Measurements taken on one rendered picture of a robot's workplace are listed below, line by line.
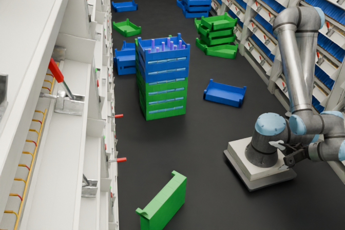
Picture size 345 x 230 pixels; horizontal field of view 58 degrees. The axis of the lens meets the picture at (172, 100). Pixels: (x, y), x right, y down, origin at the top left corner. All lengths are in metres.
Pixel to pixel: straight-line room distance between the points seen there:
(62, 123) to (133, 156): 1.54
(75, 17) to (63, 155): 0.27
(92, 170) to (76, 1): 0.33
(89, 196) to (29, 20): 0.40
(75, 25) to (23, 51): 0.37
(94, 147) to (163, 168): 1.23
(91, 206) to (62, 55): 0.28
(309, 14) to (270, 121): 0.58
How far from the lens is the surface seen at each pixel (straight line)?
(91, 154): 0.71
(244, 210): 1.80
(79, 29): 0.61
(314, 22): 1.77
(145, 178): 1.88
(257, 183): 1.86
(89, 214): 0.61
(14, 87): 0.21
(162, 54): 2.01
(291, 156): 1.58
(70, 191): 0.39
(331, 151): 1.56
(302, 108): 1.51
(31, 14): 0.31
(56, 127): 0.47
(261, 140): 1.76
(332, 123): 1.55
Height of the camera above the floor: 1.42
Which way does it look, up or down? 35 degrees down
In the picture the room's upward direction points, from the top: 2 degrees clockwise
